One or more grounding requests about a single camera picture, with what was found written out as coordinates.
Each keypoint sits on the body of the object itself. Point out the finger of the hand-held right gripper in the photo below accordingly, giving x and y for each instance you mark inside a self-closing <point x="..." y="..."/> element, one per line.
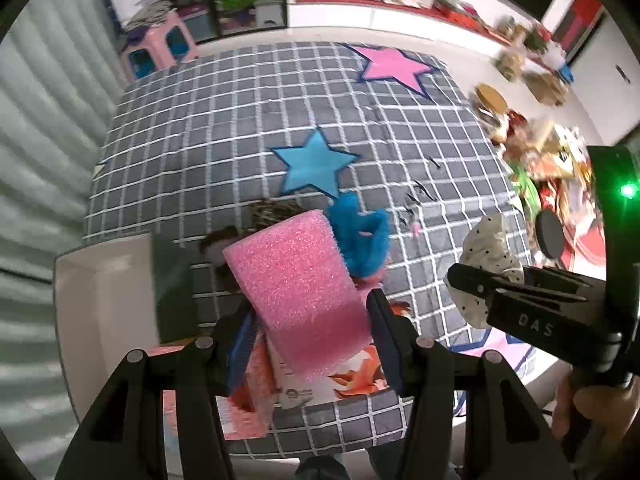
<point x="555" y="275"/>
<point x="475" y="280"/>

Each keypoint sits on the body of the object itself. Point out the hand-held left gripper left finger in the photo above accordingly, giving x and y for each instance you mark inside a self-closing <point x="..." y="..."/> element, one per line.
<point x="242" y="350"/>

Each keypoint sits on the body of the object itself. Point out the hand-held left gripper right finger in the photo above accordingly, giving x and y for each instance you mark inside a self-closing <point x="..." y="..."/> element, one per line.
<point x="385" y="345"/>

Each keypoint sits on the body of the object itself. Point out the white polka dot cloth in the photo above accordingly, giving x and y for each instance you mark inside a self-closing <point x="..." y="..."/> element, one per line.
<point x="492" y="240"/>

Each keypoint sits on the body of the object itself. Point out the pink foam sponge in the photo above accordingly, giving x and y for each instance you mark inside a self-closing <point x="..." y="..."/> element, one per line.
<point x="295" y="285"/>

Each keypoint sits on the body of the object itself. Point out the blue fuzzy cloth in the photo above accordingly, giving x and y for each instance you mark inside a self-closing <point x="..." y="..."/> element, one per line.
<point x="360" y="245"/>

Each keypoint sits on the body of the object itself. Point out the brown and pink knit hat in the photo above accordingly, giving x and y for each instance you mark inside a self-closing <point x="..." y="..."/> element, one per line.
<point x="220" y="240"/>

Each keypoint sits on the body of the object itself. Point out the leopard print scrunchie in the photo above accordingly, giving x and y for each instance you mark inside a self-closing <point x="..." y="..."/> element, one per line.
<point x="270" y="212"/>

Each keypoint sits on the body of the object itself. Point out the white storage box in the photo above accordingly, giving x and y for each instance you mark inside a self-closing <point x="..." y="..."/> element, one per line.
<point x="100" y="300"/>

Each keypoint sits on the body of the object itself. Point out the person's right hand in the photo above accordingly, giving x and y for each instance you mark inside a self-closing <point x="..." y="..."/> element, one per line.
<point x="600" y="410"/>

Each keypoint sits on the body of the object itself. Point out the fox print flat box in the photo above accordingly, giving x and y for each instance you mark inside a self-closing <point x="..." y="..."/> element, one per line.
<point x="360" y="375"/>

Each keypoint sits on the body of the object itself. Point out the pile of colourful toys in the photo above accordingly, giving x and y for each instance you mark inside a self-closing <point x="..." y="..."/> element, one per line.
<point x="545" y="160"/>

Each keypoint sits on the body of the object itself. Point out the round wooden stool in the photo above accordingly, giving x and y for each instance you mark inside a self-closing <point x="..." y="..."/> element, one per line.
<point x="492" y="97"/>

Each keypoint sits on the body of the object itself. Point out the grey checked star blanket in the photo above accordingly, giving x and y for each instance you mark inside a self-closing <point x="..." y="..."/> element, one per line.
<point x="225" y="135"/>

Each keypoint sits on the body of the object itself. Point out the white low ledge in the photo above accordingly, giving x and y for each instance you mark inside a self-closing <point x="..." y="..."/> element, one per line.
<point x="380" y="15"/>

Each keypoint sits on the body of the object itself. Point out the pink plastic stool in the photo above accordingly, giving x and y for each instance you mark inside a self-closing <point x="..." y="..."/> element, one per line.
<point x="150" y="40"/>

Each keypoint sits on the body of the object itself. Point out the stack of papers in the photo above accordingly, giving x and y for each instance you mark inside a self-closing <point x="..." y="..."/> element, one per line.
<point x="150" y="12"/>

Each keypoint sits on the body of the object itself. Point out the red and black wall picture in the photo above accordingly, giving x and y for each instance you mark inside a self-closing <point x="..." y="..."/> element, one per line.
<point x="580" y="15"/>

